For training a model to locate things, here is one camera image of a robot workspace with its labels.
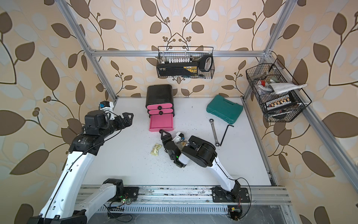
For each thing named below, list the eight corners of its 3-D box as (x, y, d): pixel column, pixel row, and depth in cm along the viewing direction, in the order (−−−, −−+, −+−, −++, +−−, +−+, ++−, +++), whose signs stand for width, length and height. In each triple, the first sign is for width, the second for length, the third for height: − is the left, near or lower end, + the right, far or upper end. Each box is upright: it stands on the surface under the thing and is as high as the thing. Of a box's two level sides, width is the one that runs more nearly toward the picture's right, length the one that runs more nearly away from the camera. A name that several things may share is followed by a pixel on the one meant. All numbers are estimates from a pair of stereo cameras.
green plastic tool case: (204, 110, 114) (205, 107, 110) (216, 97, 124) (217, 93, 120) (233, 126, 104) (235, 123, 100) (243, 110, 114) (245, 107, 110)
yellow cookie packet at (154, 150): (150, 154, 91) (150, 152, 89) (156, 144, 96) (155, 142, 94) (157, 156, 90) (156, 154, 88) (162, 146, 95) (161, 144, 93)
